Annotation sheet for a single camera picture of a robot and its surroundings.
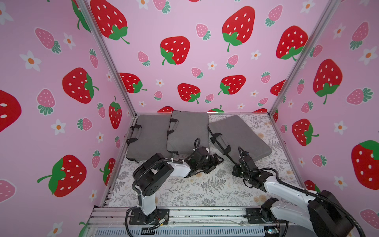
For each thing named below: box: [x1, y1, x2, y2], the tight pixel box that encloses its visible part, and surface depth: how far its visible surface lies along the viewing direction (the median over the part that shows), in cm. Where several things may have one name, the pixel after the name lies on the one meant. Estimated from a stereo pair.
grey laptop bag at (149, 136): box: [126, 113, 173, 163], surface depth 105 cm
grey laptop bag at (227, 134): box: [208, 115, 273, 163], surface depth 106 cm
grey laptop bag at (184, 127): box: [166, 110, 210, 155], surface depth 108 cm
